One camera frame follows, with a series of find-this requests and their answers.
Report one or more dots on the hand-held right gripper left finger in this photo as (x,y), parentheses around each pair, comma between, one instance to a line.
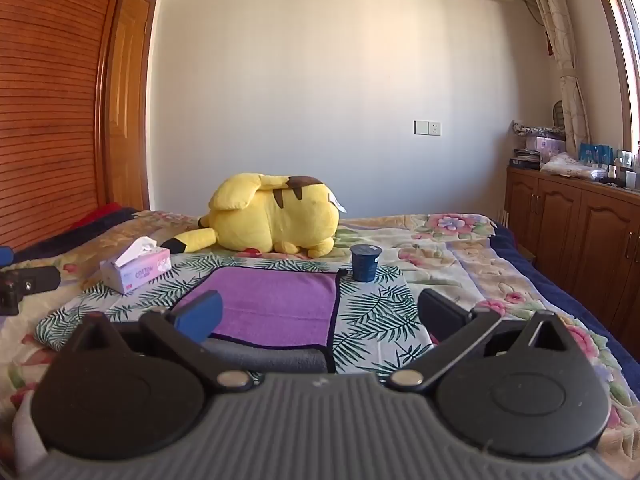
(200,316)

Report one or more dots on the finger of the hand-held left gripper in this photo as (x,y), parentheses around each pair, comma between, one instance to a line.
(4,255)
(30,279)

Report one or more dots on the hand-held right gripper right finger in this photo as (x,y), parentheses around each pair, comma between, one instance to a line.
(442,312)

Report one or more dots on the purple towel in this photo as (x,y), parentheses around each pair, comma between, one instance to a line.
(280,305)

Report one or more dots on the leaf print cloth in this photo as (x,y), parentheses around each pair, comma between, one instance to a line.
(375,310)

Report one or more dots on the pink tissue box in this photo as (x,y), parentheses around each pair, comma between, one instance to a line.
(137,272)

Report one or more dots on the grey towel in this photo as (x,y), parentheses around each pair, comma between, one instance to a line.
(270,355)

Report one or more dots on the dark blue cup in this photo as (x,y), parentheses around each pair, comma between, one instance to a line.
(365,262)

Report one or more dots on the red cloth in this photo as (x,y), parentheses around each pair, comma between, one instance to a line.
(97,215)

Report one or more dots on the yellow plush toy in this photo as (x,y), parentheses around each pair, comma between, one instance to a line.
(280,215)

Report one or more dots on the wooden louvered wardrobe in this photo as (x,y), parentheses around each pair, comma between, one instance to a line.
(50,110)

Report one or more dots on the wooden cabinet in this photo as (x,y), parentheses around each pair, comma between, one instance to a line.
(575,230)

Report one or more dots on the stack of boxes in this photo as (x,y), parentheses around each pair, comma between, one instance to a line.
(537,147)

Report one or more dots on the wooden door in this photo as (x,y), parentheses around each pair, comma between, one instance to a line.
(127,110)

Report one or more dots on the floral cloth bundle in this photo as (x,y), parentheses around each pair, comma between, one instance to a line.
(570,165)

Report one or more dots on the small white bottle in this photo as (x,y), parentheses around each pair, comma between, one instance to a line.
(612,174)

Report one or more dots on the blue carton pack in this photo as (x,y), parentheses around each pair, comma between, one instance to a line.
(596,154)

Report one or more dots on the patterned beige curtain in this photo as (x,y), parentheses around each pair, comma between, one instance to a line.
(562,40)

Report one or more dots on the white wall socket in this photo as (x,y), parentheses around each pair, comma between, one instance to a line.
(428,128)

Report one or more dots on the wooden window frame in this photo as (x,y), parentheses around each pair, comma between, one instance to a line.
(617,50)

